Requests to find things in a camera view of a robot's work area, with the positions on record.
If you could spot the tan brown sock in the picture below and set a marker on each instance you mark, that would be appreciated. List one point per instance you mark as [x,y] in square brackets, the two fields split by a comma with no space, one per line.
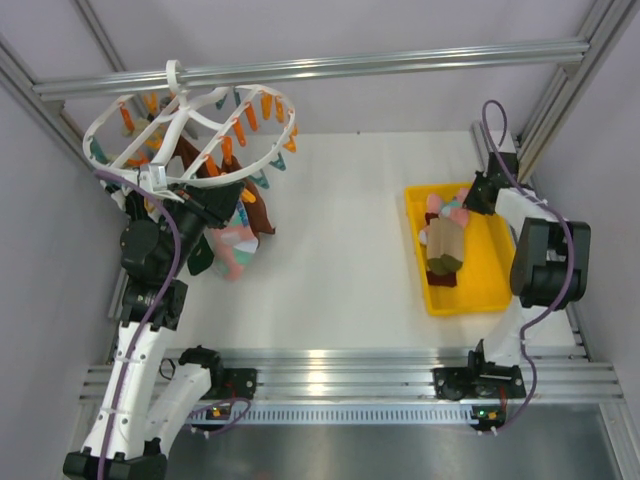
[445,249]

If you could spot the yellow plastic bin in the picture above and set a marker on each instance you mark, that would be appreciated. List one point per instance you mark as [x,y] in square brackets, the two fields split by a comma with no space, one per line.
[483,281]

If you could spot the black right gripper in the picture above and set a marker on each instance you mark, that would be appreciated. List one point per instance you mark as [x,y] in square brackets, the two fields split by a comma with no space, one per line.
[471,203]

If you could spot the brown sock on hanger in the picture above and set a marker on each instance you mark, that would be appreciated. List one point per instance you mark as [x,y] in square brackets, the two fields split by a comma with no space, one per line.
[256,211]

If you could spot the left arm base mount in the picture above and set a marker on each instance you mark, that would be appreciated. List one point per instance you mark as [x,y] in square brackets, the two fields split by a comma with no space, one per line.
[238,383]

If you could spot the aluminium top rail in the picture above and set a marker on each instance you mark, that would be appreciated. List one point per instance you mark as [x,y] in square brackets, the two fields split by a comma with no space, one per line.
[175,75]

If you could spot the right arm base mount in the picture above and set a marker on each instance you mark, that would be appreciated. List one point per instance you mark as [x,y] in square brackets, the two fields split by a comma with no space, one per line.
[460,383]

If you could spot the dark green sock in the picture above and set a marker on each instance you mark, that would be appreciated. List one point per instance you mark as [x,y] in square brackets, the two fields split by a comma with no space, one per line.
[201,258]

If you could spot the white round clip hanger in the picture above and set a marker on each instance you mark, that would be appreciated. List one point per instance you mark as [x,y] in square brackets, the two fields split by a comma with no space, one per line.
[216,123]

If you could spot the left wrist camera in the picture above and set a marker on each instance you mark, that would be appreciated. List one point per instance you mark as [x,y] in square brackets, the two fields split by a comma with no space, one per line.
[151,179]

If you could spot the pink patterned sock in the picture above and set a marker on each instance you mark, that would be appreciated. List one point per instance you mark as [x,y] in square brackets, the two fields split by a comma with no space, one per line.
[233,246]

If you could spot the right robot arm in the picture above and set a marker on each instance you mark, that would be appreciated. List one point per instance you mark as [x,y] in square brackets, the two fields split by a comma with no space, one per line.
[549,270]

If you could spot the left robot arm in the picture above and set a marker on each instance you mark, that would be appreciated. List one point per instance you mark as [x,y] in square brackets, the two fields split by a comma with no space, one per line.
[134,431]

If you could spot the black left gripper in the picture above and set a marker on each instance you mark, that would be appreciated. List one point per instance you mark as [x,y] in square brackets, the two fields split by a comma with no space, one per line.
[214,204]

